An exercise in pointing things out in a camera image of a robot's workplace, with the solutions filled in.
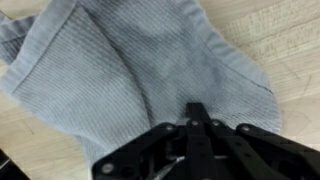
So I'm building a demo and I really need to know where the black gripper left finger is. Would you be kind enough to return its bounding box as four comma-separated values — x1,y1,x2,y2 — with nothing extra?
91,102,215,180

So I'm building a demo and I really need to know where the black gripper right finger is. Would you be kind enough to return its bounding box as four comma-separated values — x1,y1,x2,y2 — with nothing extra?
196,102,320,180

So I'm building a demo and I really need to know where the grey ribbed cloth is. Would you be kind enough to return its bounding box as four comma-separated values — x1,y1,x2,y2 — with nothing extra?
0,0,283,168

